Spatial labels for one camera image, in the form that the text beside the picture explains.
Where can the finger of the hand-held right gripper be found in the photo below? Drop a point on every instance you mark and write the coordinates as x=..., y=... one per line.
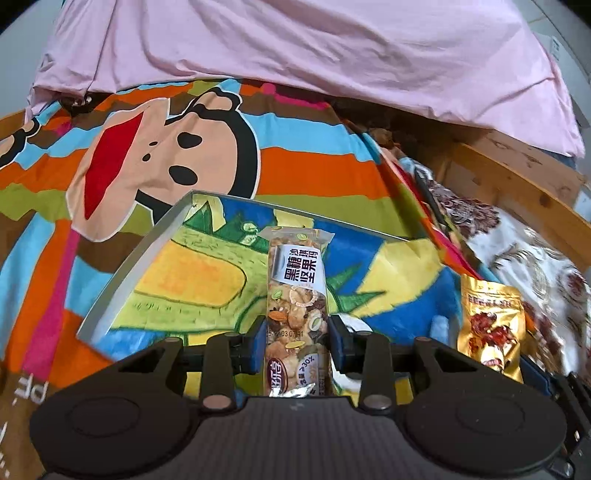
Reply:
x=541, y=381

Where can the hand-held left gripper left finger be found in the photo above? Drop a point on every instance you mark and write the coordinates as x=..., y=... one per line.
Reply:
x=253, y=350

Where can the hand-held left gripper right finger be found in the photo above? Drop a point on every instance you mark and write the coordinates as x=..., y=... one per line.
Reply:
x=340, y=348

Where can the clear nut bar packet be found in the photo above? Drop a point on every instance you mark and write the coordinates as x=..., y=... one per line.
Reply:
x=295, y=295

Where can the gold snack packet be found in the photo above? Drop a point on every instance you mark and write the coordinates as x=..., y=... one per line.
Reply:
x=493, y=323

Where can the light blue plastic packet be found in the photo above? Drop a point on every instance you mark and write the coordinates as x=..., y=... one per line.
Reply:
x=440, y=328

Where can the white brown floral cloth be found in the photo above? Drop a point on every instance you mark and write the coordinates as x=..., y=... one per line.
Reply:
x=535, y=258

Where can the striped monkey printed blanket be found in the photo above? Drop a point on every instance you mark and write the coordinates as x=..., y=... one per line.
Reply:
x=55, y=221

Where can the pink bed sheet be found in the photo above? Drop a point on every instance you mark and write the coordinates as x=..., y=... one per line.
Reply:
x=295, y=41

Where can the wooden bed frame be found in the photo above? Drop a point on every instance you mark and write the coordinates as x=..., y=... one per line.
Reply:
x=517, y=180

